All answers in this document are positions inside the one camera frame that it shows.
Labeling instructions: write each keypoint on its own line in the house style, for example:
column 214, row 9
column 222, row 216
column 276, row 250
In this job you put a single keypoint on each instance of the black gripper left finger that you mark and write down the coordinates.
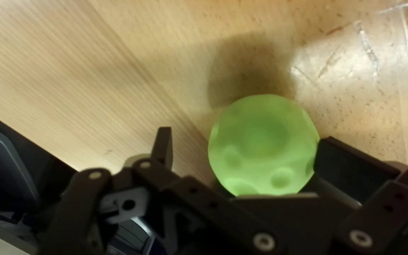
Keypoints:
column 87, row 216

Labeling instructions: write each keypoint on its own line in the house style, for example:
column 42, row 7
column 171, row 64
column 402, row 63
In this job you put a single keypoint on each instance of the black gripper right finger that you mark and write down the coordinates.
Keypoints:
column 379, row 224

